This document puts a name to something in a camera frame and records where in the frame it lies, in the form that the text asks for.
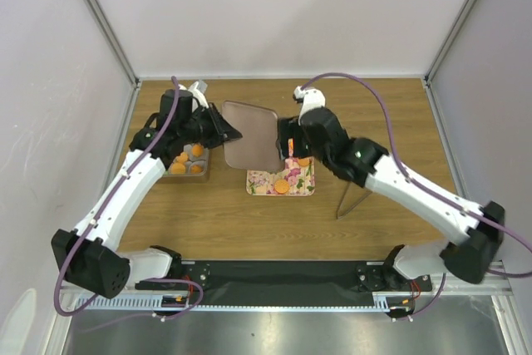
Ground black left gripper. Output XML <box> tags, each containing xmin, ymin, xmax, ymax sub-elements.
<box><xmin>179</xmin><ymin>102</ymin><xmax>241</xmax><ymax>150</ymax></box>

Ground orange round cookie top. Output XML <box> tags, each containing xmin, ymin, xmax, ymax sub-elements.
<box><xmin>191</xmin><ymin>144</ymin><xmax>204</xmax><ymax>157</ymax></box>

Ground brown tin lid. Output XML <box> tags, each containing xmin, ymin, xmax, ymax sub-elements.
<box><xmin>222</xmin><ymin>101</ymin><xmax>283</xmax><ymax>173</ymax></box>

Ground orange swirl cookie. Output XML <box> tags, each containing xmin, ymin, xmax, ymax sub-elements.
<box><xmin>175</xmin><ymin>151</ymin><xmax>189</xmax><ymax>164</ymax></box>
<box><xmin>170</xmin><ymin>162</ymin><xmax>187</xmax><ymax>175</ymax></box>

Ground orange flower cookie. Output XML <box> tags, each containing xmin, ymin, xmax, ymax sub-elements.
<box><xmin>190</xmin><ymin>164</ymin><xmax>204</xmax><ymax>175</ymax></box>

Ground metal serving tongs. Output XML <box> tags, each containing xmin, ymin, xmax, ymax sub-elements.
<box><xmin>335</xmin><ymin>183</ymin><xmax>372</xmax><ymax>220</ymax></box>

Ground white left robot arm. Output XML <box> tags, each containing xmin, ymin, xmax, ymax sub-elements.
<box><xmin>52</xmin><ymin>87</ymin><xmax>242</xmax><ymax>298</ymax></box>

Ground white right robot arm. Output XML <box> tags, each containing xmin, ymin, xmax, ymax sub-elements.
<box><xmin>278</xmin><ymin>107</ymin><xmax>505</xmax><ymax>290</ymax></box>

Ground orange fish shaped cookie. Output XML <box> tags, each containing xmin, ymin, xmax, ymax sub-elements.
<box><xmin>288</xmin><ymin>138</ymin><xmax>294</xmax><ymax>158</ymax></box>

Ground plain brown round cookie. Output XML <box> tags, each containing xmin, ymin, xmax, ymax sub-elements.
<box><xmin>298</xmin><ymin>157</ymin><xmax>311</xmax><ymax>166</ymax></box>

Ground floral serving tray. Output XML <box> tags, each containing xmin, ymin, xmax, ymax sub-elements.
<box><xmin>246</xmin><ymin>157</ymin><xmax>315</xmax><ymax>197</ymax></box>

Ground brown cookie tin box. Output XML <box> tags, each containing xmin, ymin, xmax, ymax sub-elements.
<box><xmin>161</xmin><ymin>144</ymin><xmax>211</xmax><ymax>184</ymax></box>

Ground dotted biscuit bottom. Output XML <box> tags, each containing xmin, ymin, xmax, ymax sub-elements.
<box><xmin>273</xmin><ymin>179</ymin><xmax>290</xmax><ymax>195</ymax></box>

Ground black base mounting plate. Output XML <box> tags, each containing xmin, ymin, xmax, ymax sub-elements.
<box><xmin>135</xmin><ymin>259</ymin><xmax>433</xmax><ymax>307</ymax></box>

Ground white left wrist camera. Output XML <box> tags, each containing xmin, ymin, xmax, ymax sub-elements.
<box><xmin>186</xmin><ymin>80</ymin><xmax>209</xmax><ymax>111</ymax></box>

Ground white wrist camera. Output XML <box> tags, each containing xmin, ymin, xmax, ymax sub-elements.
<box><xmin>293</xmin><ymin>86</ymin><xmax>326</xmax><ymax>117</ymax></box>
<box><xmin>186</xmin><ymin>80</ymin><xmax>209</xmax><ymax>111</ymax></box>

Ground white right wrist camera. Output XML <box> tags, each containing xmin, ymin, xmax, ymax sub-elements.
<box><xmin>293</xmin><ymin>86</ymin><xmax>326</xmax><ymax>117</ymax></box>

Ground aluminium cable duct rail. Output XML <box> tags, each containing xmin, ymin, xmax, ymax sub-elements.
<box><xmin>62</xmin><ymin>260</ymin><xmax>511</xmax><ymax>318</ymax></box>

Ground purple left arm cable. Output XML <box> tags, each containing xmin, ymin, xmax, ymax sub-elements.
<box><xmin>53</xmin><ymin>76</ymin><xmax>204</xmax><ymax>333</ymax></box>

